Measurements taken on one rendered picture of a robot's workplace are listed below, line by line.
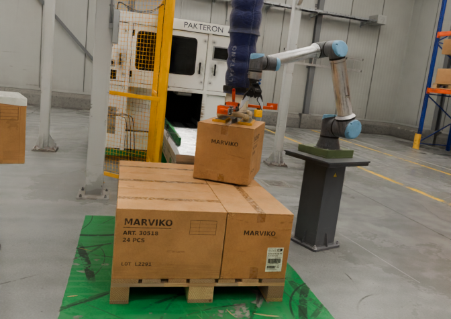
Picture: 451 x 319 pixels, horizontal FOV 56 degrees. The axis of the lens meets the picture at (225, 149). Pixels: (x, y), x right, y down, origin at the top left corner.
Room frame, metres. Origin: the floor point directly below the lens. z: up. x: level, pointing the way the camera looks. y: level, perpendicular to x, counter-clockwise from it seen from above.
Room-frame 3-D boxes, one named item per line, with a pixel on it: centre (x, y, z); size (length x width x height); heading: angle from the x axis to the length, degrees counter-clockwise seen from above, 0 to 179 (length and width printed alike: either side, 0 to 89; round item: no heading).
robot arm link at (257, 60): (2.85, -0.14, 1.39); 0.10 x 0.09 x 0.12; 120
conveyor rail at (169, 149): (4.62, 0.66, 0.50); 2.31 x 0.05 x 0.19; 14
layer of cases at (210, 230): (2.84, 0.19, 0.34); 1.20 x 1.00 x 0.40; 14
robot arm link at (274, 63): (2.92, -0.23, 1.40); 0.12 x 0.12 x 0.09; 30
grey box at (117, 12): (4.07, 1.13, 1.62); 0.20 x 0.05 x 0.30; 14
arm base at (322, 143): (3.43, -0.82, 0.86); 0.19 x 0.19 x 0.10
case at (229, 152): (3.21, -0.04, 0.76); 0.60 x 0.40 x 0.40; 169
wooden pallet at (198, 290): (2.84, 0.19, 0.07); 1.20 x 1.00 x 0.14; 14
